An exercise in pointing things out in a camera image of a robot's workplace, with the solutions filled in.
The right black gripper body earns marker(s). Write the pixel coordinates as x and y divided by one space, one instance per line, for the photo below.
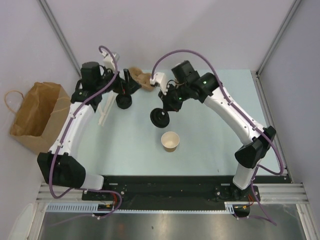
174 97

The white cable duct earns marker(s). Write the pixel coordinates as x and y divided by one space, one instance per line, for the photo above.
95 208

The brown pulp cup carrier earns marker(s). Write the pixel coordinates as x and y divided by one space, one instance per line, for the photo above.
143 78

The single brown paper cup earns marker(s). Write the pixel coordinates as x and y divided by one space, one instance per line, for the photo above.
170 141

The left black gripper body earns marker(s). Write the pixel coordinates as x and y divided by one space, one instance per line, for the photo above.
121 87

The stack of black lids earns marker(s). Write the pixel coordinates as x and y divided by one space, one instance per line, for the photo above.
123 101

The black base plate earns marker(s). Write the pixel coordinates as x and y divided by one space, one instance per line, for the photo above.
177 193

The brown paper bag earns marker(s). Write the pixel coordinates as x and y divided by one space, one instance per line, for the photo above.
40 117

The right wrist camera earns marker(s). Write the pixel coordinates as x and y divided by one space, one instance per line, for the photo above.
160 79

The aluminium frame rail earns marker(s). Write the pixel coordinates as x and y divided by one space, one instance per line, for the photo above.
270 193

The white wrapped straw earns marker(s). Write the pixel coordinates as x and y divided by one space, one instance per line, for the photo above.
101 113
108 105

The black coffee cup lid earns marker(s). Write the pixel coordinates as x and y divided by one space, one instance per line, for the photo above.
159 118

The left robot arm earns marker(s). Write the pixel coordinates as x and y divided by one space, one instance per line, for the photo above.
59 166

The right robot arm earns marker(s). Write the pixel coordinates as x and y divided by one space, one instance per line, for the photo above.
188 84

